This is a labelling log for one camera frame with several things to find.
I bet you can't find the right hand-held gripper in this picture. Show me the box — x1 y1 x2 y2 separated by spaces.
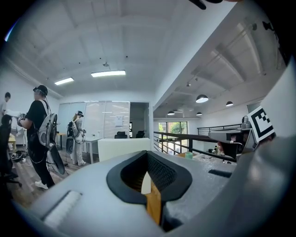
208 56 296 160

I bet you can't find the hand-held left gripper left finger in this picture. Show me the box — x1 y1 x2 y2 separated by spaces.
27 150 162 237

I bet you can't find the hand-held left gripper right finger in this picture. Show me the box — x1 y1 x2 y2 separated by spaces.
147 150 237 232

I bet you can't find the black metal balcony railing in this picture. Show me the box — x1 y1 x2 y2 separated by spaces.
197 124 242 139

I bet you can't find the white illustrated book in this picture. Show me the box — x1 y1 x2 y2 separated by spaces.
193 154 232 164

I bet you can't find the wooden handrail black railing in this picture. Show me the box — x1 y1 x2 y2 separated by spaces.
154 131 237 162

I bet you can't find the large window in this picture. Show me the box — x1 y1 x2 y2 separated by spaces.
158 121 188 154

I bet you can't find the white office table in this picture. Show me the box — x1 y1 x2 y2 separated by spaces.
84 137 105 164

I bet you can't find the long ceiling light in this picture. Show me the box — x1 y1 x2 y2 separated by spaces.
54 77 74 86
91 70 126 78

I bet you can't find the glass partition wall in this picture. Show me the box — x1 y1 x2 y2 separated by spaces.
57 101 131 139

